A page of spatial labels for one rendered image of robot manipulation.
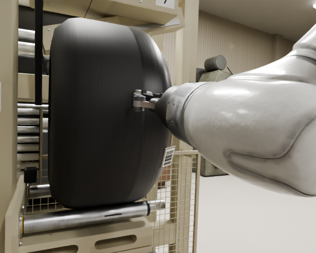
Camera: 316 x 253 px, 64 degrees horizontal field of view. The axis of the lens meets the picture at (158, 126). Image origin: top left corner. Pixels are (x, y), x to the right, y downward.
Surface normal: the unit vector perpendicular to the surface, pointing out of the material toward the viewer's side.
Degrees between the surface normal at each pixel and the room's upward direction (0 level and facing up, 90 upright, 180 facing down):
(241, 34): 90
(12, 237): 90
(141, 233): 90
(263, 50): 90
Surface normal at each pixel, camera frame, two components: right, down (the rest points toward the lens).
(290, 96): -0.30, -0.73
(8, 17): 0.41, 0.06
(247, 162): -0.79, 0.44
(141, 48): 0.35, -0.56
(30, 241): 0.04, -1.00
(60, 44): -0.36, -0.44
